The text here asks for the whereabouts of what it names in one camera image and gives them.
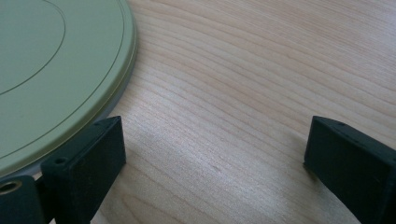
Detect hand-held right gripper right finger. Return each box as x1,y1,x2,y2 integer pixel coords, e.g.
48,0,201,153
304,115,396,224

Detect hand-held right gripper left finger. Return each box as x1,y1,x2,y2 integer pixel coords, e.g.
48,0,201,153
40,115,127,224

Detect green round plate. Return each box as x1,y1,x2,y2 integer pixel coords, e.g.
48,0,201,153
0,0,138,179

